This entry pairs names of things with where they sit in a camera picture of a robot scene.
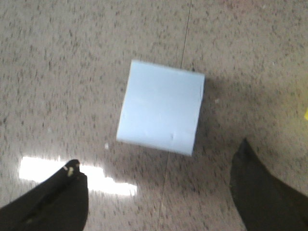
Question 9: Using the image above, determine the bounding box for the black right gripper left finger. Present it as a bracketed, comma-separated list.
[0, 159, 89, 231]

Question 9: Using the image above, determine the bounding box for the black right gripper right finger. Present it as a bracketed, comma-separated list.
[230, 139, 308, 231]

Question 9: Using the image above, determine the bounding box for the light blue foam block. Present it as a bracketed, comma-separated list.
[116, 60, 205, 156]

